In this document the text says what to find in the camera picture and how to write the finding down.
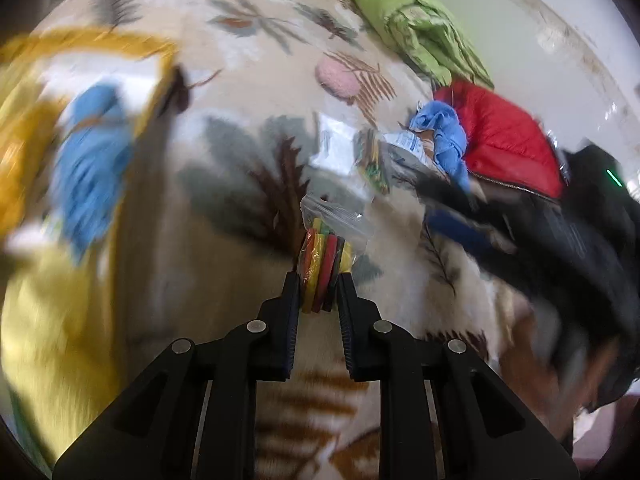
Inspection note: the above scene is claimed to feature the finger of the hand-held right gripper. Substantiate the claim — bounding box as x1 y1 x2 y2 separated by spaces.
422 177 531 281

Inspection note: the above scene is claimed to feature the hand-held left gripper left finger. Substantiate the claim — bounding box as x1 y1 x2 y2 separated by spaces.
52 271 303 480

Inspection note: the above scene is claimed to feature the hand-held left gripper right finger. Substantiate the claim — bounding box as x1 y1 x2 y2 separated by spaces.
336 272 581 480

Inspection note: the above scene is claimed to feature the clear bag of coloured discs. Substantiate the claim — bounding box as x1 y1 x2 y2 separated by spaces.
299 194 376 313

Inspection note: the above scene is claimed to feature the large yellow cloth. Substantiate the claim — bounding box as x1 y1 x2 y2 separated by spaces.
0 245 121 461

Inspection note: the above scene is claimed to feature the light blue cloth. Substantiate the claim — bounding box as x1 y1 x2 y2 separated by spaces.
52 84 136 266

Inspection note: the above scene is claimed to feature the yellow-edged white cardboard box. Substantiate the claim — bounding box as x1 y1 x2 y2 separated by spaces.
0 27 181 241

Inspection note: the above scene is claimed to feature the white packet with blue print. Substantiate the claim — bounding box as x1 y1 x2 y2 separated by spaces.
382 129 441 181

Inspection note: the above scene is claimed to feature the multicoloured striped packet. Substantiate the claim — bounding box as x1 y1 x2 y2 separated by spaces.
357 129 393 196

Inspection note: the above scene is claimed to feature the red padded jacket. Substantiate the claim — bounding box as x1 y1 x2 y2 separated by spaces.
432 81 566 200

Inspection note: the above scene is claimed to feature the leaf-print fleece blanket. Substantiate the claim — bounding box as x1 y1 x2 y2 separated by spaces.
0 0 576 480

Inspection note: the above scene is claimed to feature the silver white packet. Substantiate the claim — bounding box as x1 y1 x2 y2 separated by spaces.
307 112 368 176

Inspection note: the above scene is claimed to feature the pink round pad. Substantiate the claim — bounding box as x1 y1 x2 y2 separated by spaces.
314 55 361 98

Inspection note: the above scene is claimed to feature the green folded quilt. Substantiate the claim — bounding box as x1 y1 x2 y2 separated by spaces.
340 0 496 90

